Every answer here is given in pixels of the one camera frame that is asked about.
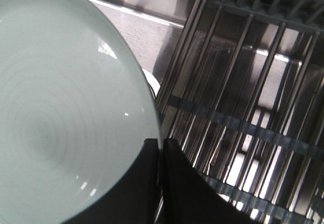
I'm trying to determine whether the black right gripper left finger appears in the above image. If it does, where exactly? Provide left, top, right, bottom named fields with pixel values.
left=65, top=138, right=159, bottom=223

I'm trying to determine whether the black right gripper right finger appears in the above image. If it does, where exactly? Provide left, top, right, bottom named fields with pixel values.
left=163, top=138, right=256, bottom=224

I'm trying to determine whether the metal roll-up drying rack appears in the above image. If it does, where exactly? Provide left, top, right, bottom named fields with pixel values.
left=154, top=0, right=324, bottom=224

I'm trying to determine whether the pale green round plate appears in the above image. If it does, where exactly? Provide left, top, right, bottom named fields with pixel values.
left=1, top=0, right=160, bottom=223

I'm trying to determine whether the stainless steel sink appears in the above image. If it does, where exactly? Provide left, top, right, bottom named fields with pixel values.
left=60, top=0, right=324, bottom=224

